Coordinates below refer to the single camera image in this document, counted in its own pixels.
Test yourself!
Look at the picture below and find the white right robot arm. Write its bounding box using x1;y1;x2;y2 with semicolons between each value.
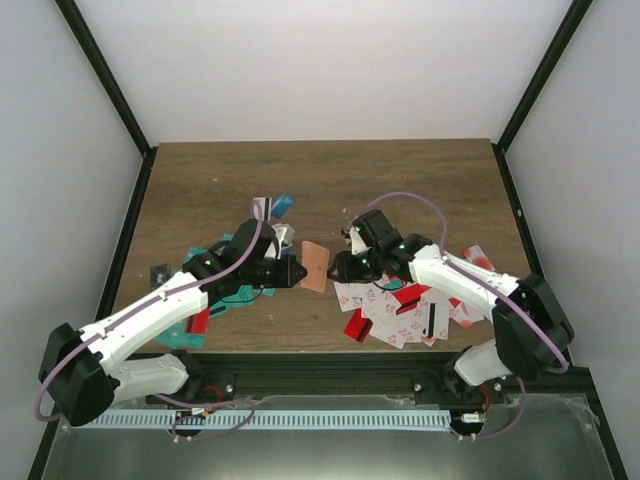
328;234;574;403

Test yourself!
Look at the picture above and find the white floral VIP card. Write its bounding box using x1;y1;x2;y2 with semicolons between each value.
334;282;369;312

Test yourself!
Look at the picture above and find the pink leather card holder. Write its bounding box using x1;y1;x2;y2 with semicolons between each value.
300;241;330;293

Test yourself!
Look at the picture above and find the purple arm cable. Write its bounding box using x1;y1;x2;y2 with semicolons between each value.
360;192;571;441
32;200;265;422

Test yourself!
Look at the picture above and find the teal card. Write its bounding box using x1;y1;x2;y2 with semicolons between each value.
154;324;206;349

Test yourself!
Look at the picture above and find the white card with stripe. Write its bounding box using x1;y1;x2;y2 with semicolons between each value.
250;197;272;222

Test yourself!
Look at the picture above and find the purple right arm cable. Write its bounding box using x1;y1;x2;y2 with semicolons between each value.
360;192;571;441

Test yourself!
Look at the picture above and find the red card with stripe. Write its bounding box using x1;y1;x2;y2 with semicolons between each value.
343;309;373;343

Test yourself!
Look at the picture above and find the black membership card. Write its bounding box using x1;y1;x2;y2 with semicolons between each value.
150;263;172;289

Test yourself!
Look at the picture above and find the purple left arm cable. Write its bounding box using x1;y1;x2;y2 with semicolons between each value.
32;200;265;422

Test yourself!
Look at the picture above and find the light blue slotted rail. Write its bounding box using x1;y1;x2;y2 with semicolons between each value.
84;409;451;432

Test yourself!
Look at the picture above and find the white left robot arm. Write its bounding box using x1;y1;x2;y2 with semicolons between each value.
39;219;307;426

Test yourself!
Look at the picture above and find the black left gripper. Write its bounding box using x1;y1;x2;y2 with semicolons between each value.
243;255;308;289

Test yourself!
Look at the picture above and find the white red corner card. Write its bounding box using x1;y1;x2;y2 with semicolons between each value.
462;245;495;272

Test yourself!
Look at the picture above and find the black aluminium frame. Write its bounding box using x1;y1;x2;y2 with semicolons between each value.
27;0;629;480

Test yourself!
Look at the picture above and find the blue card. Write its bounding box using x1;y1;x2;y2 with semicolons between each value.
271;194;295;219

